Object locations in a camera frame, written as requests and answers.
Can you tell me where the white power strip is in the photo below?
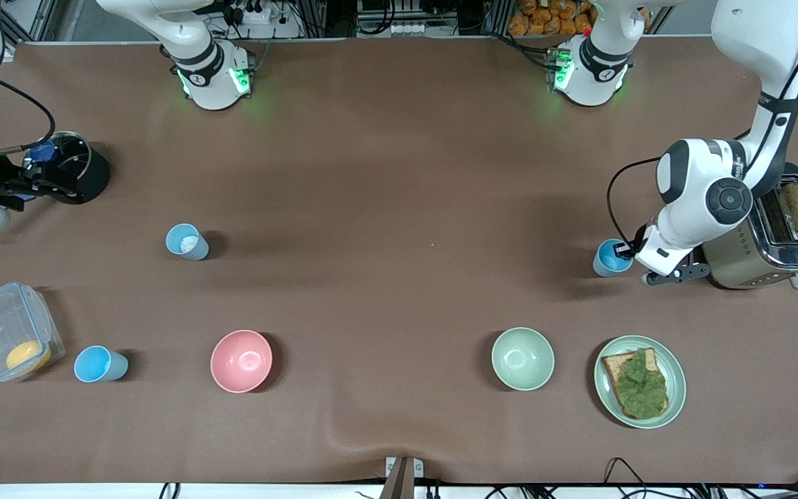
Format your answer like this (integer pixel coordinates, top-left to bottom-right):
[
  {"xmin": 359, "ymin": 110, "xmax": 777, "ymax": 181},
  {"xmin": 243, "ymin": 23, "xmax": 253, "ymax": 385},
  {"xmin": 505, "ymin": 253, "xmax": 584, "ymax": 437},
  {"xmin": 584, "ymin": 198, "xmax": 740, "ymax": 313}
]
[{"xmin": 222, "ymin": 0, "xmax": 275, "ymax": 26}]

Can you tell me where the orange snack pile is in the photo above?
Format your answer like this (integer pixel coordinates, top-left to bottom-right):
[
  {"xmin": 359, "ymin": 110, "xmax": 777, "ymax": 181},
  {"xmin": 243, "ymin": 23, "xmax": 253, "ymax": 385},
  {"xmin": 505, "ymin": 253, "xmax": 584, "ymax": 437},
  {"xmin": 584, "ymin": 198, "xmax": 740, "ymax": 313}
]
[{"xmin": 508, "ymin": 0, "xmax": 594, "ymax": 37}]

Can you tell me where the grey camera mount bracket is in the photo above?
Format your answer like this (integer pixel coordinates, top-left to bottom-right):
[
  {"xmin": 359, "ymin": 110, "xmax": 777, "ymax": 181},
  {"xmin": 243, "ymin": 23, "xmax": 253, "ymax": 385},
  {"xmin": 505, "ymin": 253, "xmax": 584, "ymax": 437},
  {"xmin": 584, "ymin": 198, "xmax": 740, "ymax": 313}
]
[{"xmin": 380, "ymin": 456, "xmax": 425, "ymax": 499}]

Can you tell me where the aluminium frame rail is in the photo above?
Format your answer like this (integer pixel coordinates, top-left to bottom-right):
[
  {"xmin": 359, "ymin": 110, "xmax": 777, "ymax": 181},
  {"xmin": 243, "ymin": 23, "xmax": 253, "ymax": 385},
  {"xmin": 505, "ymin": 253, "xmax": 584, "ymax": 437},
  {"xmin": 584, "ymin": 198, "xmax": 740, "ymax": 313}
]
[{"xmin": 1, "ymin": 0, "xmax": 60, "ymax": 63}]

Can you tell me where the pale green bowl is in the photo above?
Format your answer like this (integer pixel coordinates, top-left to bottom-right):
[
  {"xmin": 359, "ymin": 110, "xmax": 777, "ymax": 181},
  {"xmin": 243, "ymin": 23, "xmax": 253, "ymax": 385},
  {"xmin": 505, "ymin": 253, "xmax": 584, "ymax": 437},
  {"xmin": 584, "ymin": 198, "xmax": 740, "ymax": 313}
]
[{"xmin": 491, "ymin": 327, "xmax": 556, "ymax": 392}]

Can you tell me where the orange round food piece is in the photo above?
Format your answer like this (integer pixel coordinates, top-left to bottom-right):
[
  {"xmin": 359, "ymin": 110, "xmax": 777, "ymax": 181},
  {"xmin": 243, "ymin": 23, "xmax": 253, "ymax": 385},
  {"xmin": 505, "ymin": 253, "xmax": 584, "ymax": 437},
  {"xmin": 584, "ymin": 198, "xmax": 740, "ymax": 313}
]
[{"xmin": 6, "ymin": 340, "xmax": 52, "ymax": 371}]

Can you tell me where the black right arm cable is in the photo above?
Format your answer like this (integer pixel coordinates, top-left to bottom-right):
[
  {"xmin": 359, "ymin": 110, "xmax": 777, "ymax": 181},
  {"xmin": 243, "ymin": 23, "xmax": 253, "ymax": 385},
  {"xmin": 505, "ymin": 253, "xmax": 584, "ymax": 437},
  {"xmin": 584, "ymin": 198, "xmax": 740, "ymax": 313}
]
[{"xmin": 0, "ymin": 75, "xmax": 57, "ymax": 159}]

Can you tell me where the black saucepan blue handle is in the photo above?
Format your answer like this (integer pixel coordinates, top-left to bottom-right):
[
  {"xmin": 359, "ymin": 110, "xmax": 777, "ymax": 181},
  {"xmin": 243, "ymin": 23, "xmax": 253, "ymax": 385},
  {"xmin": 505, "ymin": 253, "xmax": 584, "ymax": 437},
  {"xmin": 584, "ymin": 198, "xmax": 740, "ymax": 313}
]
[{"xmin": 23, "ymin": 132, "xmax": 92, "ymax": 198}]

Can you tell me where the green lettuce leaf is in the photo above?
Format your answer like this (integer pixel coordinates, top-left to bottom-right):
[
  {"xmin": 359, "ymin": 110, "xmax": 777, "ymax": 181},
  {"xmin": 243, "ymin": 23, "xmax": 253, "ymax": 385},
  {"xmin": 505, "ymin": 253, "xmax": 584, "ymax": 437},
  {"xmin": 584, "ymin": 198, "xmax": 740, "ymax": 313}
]
[{"xmin": 614, "ymin": 349, "xmax": 668, "ymax": 419}]

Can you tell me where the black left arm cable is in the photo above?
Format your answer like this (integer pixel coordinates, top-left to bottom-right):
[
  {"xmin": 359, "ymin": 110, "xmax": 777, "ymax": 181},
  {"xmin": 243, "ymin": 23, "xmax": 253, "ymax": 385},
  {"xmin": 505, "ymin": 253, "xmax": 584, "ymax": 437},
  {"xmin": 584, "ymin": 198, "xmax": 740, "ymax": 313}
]
[{"xmin": 605, "ymin": 0, "xmax": 798, "ymax": 245}]

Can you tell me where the pale green plate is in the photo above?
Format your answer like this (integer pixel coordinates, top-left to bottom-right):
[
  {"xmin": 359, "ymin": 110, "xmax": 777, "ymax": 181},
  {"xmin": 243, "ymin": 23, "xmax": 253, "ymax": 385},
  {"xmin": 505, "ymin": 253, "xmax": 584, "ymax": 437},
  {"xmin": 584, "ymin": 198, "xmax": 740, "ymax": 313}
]
[{"xmin": 594, "ymin": 335, "xmax": 687, "ymax": 430}]

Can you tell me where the silver toaster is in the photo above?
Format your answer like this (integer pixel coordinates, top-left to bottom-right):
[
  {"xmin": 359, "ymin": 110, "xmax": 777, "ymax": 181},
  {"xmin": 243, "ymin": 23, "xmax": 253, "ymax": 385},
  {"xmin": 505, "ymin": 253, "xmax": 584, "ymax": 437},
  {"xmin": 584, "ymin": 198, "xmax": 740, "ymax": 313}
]
[{"xmin": 700, "ymin": 163, "xmax": 798, "ymax": 290}]

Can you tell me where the blue plastic cup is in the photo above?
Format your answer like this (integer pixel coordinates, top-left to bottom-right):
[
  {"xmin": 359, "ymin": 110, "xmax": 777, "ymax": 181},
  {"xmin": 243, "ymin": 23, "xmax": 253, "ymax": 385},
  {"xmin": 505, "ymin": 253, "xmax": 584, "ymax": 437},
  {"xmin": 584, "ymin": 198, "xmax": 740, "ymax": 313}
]
[
  {"xmin": 593, "ymin": 238, "xmax": 637, "ymax": 278},
  {"xmin": 73, "ymin": 345, "xmax": 130, "ymax": 383}
]

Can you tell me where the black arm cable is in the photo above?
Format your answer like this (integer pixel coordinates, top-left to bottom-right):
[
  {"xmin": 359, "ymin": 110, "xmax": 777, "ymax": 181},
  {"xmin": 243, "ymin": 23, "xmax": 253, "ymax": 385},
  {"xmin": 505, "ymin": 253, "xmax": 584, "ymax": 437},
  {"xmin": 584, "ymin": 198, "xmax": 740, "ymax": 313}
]
[
  {"xmin": 0, "ymin": 75, "xmax": 57, "ymax": 159},
  {"xmin": 605, "ymin": 0, "xmax": 798, "ymax": 245}
]

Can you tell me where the brown table mat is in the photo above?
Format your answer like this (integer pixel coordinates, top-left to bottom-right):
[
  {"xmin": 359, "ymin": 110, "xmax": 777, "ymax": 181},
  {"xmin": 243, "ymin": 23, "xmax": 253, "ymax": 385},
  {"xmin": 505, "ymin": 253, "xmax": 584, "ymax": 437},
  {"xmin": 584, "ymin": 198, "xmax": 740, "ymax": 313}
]
[{"xmin": 0, "ymin": 36, "xmax": 798, "ymax": 486}]

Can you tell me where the toast slice under lettuce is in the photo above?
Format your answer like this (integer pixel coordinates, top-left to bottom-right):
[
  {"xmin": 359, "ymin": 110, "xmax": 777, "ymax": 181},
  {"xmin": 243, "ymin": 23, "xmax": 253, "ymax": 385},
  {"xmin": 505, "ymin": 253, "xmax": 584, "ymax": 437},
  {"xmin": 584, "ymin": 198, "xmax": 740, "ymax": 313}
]
[{"xmin": 601, "ymin": 348, "xmax": 670, "ymax": 421}]

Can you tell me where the black cable loop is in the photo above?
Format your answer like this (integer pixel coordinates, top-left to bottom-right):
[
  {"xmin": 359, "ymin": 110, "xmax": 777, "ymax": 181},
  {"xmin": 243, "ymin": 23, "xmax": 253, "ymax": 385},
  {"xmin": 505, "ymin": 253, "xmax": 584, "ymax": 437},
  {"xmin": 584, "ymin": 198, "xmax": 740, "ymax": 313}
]
[{"xmin": 603, "ymin": 457, "xmax": 650, "ymax": 499}]

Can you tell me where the pink bowl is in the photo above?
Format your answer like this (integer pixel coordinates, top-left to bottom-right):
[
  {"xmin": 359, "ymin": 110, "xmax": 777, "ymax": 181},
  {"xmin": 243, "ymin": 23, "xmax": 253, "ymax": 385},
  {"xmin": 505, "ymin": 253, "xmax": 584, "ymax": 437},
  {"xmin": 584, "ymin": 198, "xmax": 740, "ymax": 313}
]
[{"xmin": 210, "ymin": 329, "xmax": 274, "ymax": 394}]

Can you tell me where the blue cup holding paper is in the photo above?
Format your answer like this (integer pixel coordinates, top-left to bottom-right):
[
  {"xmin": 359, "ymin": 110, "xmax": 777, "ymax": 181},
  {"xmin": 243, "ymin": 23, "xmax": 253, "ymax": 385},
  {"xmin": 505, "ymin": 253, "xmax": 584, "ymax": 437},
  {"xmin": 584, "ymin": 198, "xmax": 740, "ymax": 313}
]
[{"xmin": 166, "ymin": 223, "xmax": 210, "ymax": 261}]

